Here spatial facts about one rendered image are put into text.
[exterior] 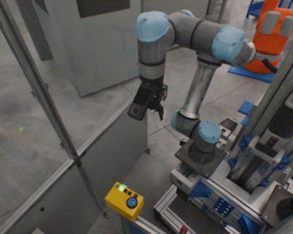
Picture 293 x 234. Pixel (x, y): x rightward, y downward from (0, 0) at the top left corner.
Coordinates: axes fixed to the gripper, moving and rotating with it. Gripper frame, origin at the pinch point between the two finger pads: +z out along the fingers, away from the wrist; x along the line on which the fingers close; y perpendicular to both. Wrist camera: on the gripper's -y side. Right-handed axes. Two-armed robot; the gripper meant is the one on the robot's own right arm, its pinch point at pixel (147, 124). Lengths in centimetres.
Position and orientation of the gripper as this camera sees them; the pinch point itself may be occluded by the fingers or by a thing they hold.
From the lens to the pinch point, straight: 67.8
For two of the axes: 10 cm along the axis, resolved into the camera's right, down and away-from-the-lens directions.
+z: 0.0, 7.0, 7.1
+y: 5.0, -6.2, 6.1
